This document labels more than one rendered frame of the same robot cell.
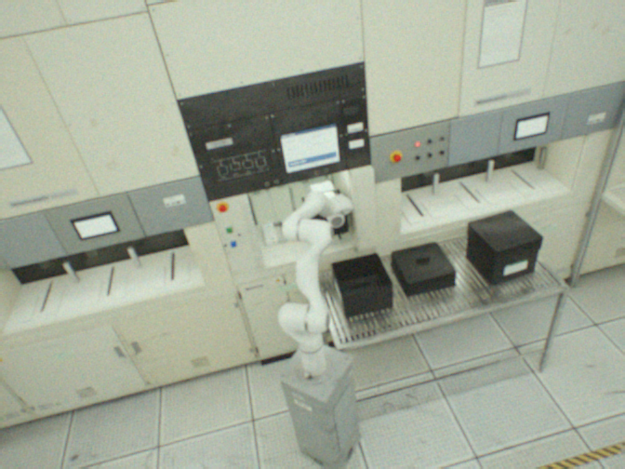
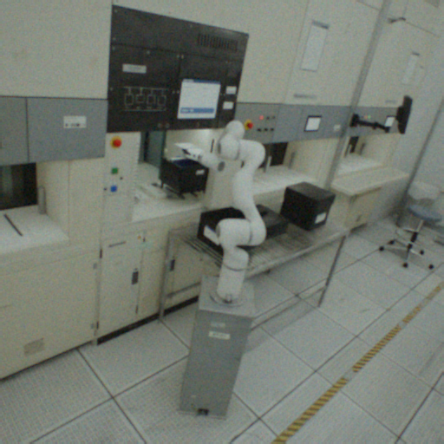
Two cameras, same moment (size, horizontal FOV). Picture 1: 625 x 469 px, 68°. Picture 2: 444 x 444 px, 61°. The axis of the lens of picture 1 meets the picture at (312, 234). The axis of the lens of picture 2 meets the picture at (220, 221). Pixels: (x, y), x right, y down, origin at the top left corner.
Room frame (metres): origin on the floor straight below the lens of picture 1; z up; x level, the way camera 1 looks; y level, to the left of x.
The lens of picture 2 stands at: (0.30, 1.22, 1.92)
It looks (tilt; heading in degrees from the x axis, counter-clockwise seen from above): 26 degrees down; 318
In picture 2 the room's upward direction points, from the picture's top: 11 degrees clockwise
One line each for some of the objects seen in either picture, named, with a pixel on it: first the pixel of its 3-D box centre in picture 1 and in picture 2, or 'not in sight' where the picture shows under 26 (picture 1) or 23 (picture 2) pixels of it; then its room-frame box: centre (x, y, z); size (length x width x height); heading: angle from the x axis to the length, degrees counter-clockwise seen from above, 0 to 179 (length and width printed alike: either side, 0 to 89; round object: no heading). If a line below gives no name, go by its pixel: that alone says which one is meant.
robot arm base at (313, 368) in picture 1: (312, 355); (231, 279); (1.42, 0.09, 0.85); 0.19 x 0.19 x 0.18
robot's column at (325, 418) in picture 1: (324, 409); (214, 349); (1.42, 0.09, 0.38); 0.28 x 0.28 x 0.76; 52
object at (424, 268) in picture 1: (422, 265); (260, 218); (1.94, -0.60, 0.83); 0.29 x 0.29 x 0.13; 6
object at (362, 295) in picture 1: (362, 284); (228, 231); (1.85, -0.23, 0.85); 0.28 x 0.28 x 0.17; 6
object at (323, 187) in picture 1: (325, 210); (184, 169); (2.23, -0.10, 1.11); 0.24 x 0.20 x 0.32; 97
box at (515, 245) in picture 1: (501, 247); (306, 205); (1.92, -1.04, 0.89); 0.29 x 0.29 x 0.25; 11
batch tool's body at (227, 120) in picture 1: (289, 207); (130, 174); (2.54, 0.12, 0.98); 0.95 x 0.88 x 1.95; 7
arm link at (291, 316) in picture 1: (299, 326); (232, 243); (1.43, 0.12, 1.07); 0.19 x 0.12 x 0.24; 69
